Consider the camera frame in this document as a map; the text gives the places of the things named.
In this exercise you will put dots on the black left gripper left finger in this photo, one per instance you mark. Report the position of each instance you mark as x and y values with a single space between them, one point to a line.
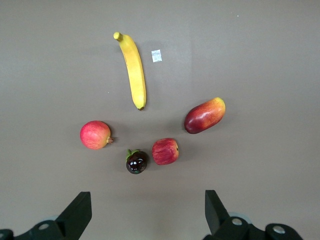
75 215

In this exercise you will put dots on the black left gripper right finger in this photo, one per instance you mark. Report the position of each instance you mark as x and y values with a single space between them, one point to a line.
217 215

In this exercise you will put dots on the red apple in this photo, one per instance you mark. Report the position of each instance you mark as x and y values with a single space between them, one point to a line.
165 151

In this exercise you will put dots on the yellow banana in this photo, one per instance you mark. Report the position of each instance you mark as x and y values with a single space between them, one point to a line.
133 72

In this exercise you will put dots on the red yellow mango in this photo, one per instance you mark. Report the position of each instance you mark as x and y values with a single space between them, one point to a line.
203 116

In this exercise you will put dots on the small white paper packet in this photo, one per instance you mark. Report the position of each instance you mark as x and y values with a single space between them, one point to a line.
156 56

